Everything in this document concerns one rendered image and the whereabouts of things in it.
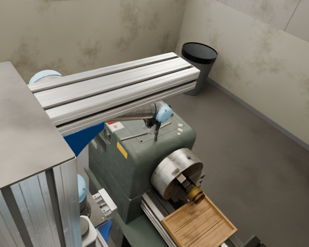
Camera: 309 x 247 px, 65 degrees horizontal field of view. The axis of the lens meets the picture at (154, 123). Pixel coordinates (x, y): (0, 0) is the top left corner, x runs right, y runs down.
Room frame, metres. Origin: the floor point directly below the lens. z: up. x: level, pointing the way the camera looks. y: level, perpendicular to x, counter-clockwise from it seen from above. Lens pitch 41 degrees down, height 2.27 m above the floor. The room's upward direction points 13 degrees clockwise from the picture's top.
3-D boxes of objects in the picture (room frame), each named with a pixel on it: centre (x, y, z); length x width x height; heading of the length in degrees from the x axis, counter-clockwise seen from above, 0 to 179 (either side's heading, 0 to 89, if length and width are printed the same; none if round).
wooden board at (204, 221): (0.75, -0.40, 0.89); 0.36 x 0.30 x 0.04; 135
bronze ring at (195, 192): (0.84, -0.32, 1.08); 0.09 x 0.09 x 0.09; 45
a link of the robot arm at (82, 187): (0.53, 0.27, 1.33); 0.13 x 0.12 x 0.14; 45
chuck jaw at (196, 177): (0.95, -0.33, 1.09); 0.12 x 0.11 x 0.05; 135
